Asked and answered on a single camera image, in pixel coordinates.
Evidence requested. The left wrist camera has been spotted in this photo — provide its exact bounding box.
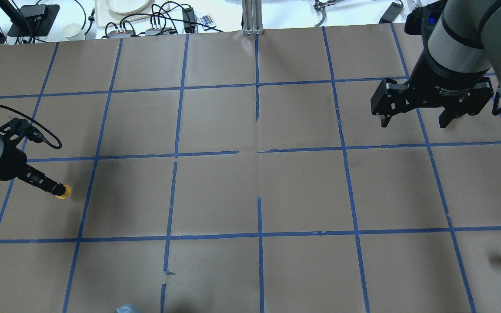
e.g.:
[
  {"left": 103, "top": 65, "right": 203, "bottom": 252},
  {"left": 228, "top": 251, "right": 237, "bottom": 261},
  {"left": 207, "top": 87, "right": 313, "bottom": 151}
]
[{"left": 0, "top": 118, "right": 44, "bottom": 147}]

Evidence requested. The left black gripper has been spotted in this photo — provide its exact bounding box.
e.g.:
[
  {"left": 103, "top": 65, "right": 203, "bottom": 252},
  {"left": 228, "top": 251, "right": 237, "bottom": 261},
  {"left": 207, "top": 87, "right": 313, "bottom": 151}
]
[{"left": 0, "top": 148, "right": 62, "bottom": 195}]

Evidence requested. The white paper cup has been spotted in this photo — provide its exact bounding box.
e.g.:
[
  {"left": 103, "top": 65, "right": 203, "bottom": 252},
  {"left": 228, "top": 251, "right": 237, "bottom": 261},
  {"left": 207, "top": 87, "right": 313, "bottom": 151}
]
[{"left": 62, "top": 23, "right": 85, "bottom": 41}]

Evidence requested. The beige tray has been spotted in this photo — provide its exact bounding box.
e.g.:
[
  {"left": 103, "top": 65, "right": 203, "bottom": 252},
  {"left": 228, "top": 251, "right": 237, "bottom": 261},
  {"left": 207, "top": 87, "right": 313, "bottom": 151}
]
[{"left": 95, "top": 0, "right": 165, "bottom": 29}]

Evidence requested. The brown paper table cover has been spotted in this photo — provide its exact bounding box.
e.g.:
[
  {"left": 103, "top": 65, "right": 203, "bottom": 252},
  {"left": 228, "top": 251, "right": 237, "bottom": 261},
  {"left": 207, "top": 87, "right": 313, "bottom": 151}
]
[{"left": 0, "top": 24, "right": 501, "bottom": 313}]

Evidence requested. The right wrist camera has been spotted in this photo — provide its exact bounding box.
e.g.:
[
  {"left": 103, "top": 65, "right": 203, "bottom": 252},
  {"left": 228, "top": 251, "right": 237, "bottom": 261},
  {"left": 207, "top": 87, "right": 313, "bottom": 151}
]
[{"left": 404, "top": 1, "right": 447, "bottom": 36}]

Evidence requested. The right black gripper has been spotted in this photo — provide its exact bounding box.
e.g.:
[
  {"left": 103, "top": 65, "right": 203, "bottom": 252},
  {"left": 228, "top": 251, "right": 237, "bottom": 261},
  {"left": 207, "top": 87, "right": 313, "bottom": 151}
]
[{"left": 371, "top": 50, "right": 494, "bottom": 129}]

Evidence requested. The yellow push button switch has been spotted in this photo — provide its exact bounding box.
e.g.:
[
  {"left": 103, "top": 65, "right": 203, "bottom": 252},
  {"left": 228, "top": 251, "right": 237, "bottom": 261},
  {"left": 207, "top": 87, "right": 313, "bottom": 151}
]
[{"left": 56, "top": 184, "right": 71, "bottom": 200}]

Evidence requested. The beige round plate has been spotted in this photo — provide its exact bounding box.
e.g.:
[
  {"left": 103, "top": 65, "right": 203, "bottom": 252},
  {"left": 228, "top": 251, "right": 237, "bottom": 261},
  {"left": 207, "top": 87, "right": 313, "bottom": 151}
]
[{"left": 105, "top": 0, "right": 152, "bottom": 16}]

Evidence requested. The black power adapter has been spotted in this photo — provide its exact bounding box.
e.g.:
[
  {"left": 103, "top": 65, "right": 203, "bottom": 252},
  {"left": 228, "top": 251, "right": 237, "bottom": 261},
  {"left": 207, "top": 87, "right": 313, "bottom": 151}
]
[{"left": 378, "top": 0, "right": 404, "bottom": 24}]

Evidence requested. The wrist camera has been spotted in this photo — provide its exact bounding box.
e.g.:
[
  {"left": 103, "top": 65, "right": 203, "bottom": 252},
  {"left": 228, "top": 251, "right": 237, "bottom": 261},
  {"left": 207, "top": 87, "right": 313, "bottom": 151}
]
[
  {"left": 404, "top": 1, "right": 447, "bottom": 36},
  {"left": 0, "top": 118, "right": 44, "bottom": 147}
]

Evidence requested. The aluminium frame post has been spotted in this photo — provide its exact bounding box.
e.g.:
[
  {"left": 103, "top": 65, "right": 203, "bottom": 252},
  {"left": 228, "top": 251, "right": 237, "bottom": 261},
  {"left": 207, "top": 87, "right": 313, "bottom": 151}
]
[{"left": 242, "top": 0, "right": 264, "bottom": 36}]

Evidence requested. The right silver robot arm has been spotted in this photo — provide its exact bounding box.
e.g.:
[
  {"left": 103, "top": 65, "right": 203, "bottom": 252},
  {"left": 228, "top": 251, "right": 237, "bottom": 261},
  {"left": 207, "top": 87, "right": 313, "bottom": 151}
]
[{"left": 371, "top": 0, "right": 501, "bottom": 128}]

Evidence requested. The black monitor stand base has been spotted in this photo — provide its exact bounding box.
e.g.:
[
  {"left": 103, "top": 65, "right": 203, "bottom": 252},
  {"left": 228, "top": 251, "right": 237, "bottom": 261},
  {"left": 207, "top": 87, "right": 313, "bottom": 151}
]
[{"left": 4, "top": 4, "right": 61, "bottom": 37}]

